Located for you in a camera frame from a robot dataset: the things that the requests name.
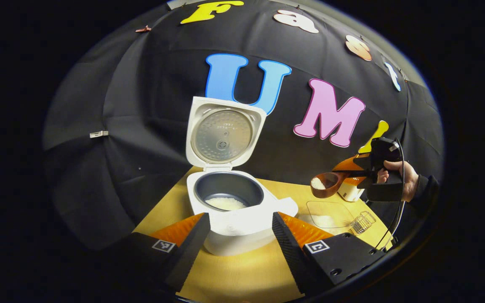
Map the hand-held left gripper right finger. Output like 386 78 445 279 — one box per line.
272 212 388 295

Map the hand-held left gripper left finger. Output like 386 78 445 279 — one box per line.
104 213 211 293

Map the brown wooden spoon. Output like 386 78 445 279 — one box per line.
310 170 373 199

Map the metal wire chopstick holder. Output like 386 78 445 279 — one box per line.
349 211 377 234

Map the white rice cooker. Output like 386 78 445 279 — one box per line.
186 96 299 256

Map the clear plastic container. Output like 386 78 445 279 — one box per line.
306 200 357 231

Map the black backdrop cloth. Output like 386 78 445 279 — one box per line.
43 0 445 251

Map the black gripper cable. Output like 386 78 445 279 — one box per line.
375 137 407 251

